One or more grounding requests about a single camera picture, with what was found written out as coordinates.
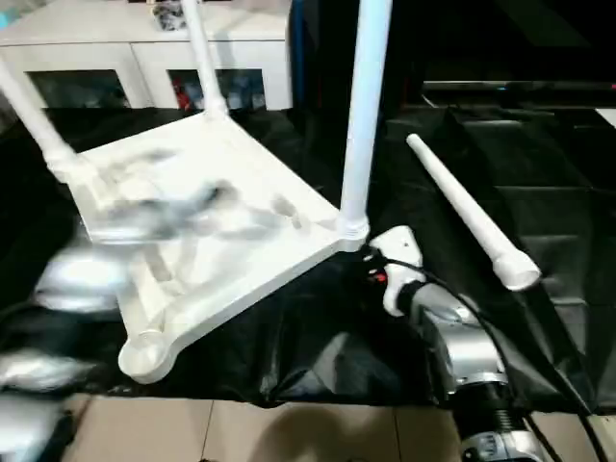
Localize long black bar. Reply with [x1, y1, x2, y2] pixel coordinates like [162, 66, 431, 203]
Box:
[423, 82, 616, 107]

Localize dark object on cabinet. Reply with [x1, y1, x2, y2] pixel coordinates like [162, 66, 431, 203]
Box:
[152, 0, 190, 30]

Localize white plastic table top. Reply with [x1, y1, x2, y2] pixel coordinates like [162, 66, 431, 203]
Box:
[48, 114, 372, 384]

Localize white sideboard with glass doors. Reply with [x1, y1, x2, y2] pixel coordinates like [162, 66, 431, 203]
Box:
[0, 0, 295, 112]

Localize white plastic table leg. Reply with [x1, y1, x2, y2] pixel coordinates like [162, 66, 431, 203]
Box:
[337, 0, 394, 242]
[0, 58, 76, 184]
[405, 135, 542, 292]
[181, 0, 230, 121]

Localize black plastic mat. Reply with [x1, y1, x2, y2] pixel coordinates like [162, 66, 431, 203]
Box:
[0, 101, 616, 415]

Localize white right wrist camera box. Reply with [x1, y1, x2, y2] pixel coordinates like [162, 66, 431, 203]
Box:
[369, 226, 424, 317]

